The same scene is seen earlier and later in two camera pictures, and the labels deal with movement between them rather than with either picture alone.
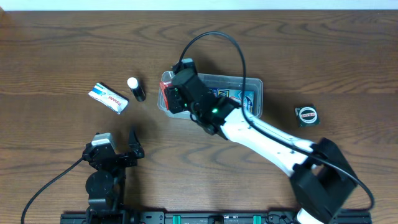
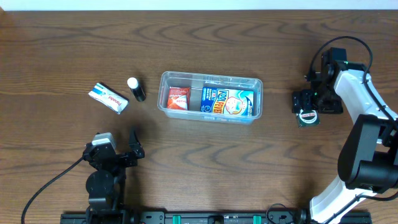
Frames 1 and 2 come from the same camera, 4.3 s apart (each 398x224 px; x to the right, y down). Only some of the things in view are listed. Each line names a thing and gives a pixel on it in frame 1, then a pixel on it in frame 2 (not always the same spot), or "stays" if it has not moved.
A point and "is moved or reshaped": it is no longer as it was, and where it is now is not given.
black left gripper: (116, 158) stays
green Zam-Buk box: (308, 116) stays
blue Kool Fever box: (236, 94) stays
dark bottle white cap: (137, 88) stays
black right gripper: (173, 101) -> (306, 104)
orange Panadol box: (163, 84) is moved or reshaped
